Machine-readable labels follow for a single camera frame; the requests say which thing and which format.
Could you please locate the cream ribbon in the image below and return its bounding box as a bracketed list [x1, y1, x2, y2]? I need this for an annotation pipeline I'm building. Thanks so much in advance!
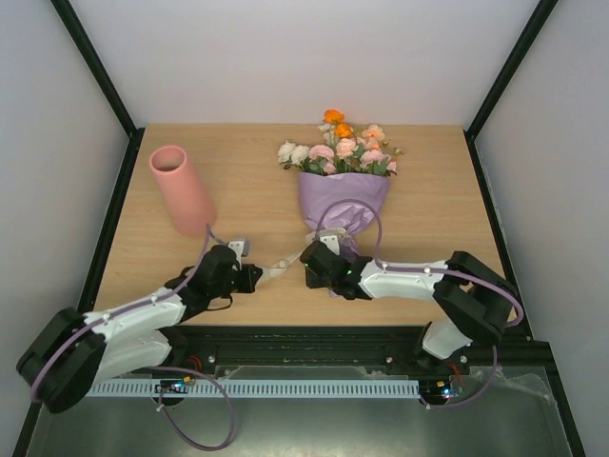
[257, 229, 351, 286]

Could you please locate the pink cylindrical vase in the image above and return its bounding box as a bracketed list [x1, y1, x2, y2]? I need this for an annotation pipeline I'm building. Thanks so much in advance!
[148, 146, 216, 237]

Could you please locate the purple flower bouquet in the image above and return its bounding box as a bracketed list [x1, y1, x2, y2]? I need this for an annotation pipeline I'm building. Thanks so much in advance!
[277, 109, 403, 261]

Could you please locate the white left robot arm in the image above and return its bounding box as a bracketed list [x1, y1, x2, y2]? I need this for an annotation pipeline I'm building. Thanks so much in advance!
[16, 243, 265, 414]

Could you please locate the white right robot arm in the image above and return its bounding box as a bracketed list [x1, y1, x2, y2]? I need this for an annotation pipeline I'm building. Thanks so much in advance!
[300, 240, 522, 373]

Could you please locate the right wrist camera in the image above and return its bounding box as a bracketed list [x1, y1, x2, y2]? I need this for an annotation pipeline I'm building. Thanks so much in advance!
[316, 228, 346, 254]

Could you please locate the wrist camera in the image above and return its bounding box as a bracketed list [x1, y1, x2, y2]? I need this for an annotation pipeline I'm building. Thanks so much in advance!
[316, 228, 346, 254]
[227, 238, 250, 259]

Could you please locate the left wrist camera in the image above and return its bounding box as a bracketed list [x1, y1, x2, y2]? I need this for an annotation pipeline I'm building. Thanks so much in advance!
[227, 238, 250, 259]

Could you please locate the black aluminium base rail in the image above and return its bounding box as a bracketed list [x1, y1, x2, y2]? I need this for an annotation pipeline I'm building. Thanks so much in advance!
[168, 326, 553, 379]

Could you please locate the white slotted cable duct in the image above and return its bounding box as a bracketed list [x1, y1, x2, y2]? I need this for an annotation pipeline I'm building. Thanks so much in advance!
[88, 378, 420, 400]

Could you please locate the left black frame post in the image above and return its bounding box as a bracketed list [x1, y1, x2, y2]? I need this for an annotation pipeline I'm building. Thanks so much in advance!
[49, 0, 144, 139]

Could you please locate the black frame post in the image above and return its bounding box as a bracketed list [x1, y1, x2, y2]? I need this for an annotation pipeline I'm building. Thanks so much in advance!
[467, 0, 560, 139]
[49, 0, 144, 139]

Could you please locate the right black frame post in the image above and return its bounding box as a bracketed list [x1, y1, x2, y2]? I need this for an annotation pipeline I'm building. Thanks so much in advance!
[467, 0, 560, 139]

